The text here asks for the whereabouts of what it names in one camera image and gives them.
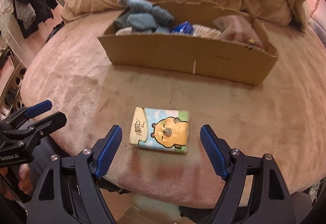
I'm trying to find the tan bed sheet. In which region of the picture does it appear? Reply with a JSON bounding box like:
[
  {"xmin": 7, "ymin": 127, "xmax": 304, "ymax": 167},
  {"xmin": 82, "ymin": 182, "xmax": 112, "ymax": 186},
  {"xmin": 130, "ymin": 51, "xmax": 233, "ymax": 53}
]
[{"xmin": 20, "ymin": 7, "xmax": 326, "ymax": 209}]

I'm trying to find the blue-grey sock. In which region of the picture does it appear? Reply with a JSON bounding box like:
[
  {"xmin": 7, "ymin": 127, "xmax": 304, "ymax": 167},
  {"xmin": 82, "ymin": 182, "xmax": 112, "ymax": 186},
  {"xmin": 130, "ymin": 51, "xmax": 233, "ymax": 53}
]
[{"xmin": 113, "ymin": 0, "xmax": 174, "ymax": 34}]

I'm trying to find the cotton swab bag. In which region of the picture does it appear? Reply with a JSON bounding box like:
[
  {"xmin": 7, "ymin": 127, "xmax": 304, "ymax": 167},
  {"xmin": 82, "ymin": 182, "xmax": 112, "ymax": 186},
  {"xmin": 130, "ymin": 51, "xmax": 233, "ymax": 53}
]
[{"xmin": 193, "ymin": 24, "xmax": 221, "ymax": 40}]

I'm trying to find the brown cardboard box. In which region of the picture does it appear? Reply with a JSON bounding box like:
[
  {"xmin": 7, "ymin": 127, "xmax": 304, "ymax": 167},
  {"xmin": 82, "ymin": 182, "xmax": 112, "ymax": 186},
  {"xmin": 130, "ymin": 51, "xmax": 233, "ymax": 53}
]
[{"xmin": 98, "ymin": 1, "xmax": 279, "ymax": 86}]

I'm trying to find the left hand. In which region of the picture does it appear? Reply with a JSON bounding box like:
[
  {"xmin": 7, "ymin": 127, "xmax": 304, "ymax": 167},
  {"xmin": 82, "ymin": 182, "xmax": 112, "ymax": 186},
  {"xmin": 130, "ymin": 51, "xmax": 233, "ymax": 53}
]
[{"xmin": 1, "ymin": 164, "xmax": 34, "ymax": 201}]

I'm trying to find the white sock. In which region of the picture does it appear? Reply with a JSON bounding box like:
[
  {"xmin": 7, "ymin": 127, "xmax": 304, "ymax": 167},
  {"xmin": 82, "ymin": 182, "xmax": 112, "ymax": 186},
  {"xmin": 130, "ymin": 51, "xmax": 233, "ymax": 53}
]
[{"xmin": 115, "ymin": 27, "xmax": 133, "ymax": 36}]

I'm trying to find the blue tissue pack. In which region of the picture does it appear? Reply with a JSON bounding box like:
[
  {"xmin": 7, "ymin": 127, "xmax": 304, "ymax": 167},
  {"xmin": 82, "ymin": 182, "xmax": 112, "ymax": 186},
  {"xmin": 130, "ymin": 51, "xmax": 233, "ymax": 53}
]
[{"xmin": 170, "ymin": 21, "xmax": 194, "ymax": 34}]

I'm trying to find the clear plastic snack bag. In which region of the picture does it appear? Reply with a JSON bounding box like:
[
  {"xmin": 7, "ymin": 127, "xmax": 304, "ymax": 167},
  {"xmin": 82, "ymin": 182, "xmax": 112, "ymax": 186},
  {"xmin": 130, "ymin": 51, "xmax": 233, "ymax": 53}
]
[{"xmin": 213, "ymin": 15, "xmax": 263, "ymax": 48}]

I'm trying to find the purple pillow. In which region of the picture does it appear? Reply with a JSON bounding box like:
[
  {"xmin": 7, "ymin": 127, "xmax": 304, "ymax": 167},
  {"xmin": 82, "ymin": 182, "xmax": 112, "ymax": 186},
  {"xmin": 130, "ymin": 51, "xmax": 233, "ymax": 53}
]
[{"xmin": 308, "ymin": 18, "xmax": 326, "ymax": 47}]

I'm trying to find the bear cartoon tissue pack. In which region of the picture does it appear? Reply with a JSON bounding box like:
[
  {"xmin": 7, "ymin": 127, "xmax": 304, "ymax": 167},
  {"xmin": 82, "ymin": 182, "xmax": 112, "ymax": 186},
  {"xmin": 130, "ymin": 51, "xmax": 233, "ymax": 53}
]
[{"xmin": 129, "ymin": 107, "xmax": 189, "ymax": 153}]

